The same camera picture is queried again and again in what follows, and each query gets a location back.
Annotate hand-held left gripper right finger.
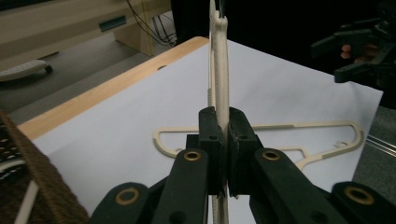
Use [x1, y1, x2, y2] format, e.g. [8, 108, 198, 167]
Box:
[227, 106, 347, 224]

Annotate dark drawer handle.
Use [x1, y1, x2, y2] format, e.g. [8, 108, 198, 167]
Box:
[98, 14, 129, 33]

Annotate aluminium rail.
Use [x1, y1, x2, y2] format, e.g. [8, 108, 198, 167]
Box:
[364, 133, 396, 158]

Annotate black curtain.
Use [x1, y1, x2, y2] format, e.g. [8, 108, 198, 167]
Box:
[170, 0, 396, 110]

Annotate brown woven basket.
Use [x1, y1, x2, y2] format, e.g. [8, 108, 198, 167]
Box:
[0, 109, 92, 224]

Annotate white paper sheet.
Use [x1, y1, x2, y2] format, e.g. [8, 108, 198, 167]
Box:
[32, 38, 385, 224]

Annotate chair leg with caster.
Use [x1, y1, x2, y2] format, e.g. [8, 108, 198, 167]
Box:
[0, 59, 54, 83]

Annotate beige plastic clothes hanger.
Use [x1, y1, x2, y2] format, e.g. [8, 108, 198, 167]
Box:
[152, 119, 366, 172]
[206, 0, 232, 224]
[12, 180, 41, 224]

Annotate hanging black cables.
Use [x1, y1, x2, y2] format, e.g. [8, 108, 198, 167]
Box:
[124, 0, 179, 49]

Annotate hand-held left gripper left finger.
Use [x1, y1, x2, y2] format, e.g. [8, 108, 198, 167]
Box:
[152, 106, 226, 224]

